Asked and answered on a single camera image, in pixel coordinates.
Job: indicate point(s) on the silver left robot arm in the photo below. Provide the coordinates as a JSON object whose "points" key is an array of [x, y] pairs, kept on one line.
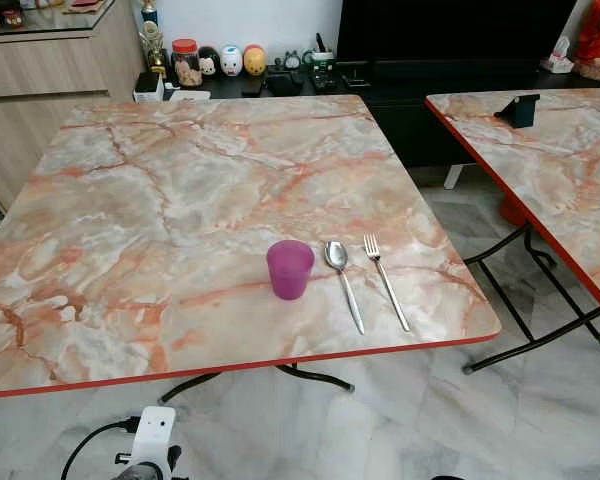
{"points": [[140, 472]]}

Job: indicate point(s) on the marble top folding table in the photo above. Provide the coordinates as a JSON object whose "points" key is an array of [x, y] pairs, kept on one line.
{"points": [[180, 220], [560, 170]]}

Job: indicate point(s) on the small black stand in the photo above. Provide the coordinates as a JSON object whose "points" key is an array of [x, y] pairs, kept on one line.
{"points": [[521, 110]]}

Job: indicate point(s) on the small white pink box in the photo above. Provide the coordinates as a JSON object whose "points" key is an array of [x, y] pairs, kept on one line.
{"points": [[559, 58]]}

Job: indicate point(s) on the steel fork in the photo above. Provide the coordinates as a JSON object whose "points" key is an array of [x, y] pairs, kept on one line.
{"points": [[385, 280]]}

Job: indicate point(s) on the black television console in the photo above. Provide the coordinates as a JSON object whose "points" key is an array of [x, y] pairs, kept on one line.
{"points": [[405, 125]]}

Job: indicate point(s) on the black television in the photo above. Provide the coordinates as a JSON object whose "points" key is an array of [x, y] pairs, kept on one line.
{"points": [[450, 30]]}

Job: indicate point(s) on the steel spoon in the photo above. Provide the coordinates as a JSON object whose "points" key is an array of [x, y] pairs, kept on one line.
{"points": [[337, 256]]}

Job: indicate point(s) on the purple plastic cup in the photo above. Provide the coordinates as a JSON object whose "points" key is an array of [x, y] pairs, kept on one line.
{"points": [[290, 270]]}

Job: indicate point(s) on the dark pen holder cup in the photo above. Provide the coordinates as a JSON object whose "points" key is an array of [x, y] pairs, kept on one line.
{"points": [[323, 65]]}

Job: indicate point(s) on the yellow egg figure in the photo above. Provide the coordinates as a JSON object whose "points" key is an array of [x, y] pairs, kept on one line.
{"points": [[254, 62]]}

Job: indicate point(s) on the black and white egg figure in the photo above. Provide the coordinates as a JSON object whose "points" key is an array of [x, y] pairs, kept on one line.
{"points": [[209, 63]]}

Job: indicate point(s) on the red lidded glass jar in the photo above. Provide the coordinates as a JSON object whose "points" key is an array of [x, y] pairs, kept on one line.
{"points": [[186, 66]]}

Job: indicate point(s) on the gold trophy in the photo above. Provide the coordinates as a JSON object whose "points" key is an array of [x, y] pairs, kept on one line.
{"points": [[155, 45]]}

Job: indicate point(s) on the light wooden cabinet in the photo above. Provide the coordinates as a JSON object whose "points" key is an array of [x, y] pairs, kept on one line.
{"points": [[40, 95]]}

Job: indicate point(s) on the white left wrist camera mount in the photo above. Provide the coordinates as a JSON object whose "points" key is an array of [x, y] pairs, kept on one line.
{"points": [[155, 435]]}

